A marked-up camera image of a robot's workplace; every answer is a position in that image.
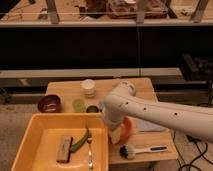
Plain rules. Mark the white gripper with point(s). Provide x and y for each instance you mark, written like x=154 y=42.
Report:
x=115 y=135

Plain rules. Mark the green pepper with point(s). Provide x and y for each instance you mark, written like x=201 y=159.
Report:
x=75 y=147

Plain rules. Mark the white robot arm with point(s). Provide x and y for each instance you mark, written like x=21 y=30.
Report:
x=191 y=120

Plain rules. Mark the small dark cup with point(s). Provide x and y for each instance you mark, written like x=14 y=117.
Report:
x=92 y=109

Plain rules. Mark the green plastic cup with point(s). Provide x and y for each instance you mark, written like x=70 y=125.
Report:
x=79 y=106

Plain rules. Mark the white paper cup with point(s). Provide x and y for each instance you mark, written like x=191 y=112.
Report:
x=88 y=87

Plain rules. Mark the orange bowl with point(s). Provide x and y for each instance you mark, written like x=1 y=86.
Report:
x=126 y=129

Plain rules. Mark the white dish brush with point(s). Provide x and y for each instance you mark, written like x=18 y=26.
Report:
x=129 y=151

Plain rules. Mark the grey cloth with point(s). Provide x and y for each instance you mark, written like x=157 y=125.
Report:
x=145 y=126

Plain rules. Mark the silver fork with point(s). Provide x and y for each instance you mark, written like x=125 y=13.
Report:
x=90 y=160

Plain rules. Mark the brown sponge block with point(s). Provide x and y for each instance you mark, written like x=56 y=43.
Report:
x=64 y=149

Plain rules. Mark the wooden table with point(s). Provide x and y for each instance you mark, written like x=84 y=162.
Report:
x=71 y=90

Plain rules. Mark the dark red bowl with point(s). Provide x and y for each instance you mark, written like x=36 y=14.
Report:
x=49 y=104

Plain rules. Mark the yellow plastic bin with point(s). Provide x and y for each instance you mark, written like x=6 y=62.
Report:
x=43 y=136

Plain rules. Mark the black box on shelf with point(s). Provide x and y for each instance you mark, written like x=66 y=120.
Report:
x=196 y=68

